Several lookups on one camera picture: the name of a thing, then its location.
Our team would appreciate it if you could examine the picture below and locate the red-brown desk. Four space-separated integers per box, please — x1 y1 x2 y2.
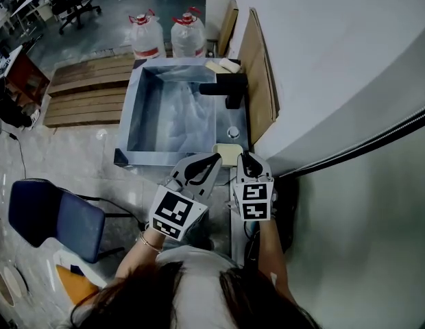
0 45 51 106

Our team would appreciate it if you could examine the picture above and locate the round beige stool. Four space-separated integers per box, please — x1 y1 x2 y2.
0 261 28 308

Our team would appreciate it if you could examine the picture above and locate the blue chair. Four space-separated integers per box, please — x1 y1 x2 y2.
8 179 145 264

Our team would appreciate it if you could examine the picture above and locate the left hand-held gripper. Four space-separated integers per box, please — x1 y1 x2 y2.
149 152 223 242

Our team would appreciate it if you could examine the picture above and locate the small wooden board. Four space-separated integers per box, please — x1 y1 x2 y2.
217 0 239 57

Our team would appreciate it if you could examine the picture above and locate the clear water jug red cap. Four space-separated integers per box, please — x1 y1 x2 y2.
170 7 206 58
128 8 167 60

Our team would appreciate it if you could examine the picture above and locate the large wooden board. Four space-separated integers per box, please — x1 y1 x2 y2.
236 8 279 146

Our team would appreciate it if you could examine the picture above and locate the person's right forearm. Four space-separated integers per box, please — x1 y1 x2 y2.
258 216 299 304

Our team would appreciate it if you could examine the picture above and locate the person's white shirt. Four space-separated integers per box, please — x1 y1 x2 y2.
156 245 241 329

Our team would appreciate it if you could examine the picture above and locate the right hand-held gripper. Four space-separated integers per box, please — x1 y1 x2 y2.
232 151 278 222

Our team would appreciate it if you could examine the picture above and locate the white cabinet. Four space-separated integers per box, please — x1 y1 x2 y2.
205 0 230 40

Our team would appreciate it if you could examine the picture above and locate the black power adapter cable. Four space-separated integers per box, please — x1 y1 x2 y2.
1 128 28 180

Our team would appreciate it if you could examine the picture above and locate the person's left forearm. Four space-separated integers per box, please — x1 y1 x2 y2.
114 228 165 280

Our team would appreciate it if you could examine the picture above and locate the rose gold bracelet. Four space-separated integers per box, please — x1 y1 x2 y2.
139 230 164 254

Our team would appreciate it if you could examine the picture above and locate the white armchair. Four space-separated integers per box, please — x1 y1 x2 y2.
53 248 109 289

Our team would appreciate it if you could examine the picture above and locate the black faucet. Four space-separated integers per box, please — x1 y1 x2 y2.
198 73 249 110

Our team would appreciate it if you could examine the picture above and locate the orange cushion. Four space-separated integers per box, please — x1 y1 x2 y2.
56 264 99 306

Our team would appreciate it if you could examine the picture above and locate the wooden slatted platform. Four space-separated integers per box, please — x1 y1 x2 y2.
43 56 136 129

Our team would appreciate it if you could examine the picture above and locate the black wall cable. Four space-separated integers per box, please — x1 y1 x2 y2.
277 103 425 178

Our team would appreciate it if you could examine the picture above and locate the beige sponge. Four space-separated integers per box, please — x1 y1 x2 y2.
204 60 227 75

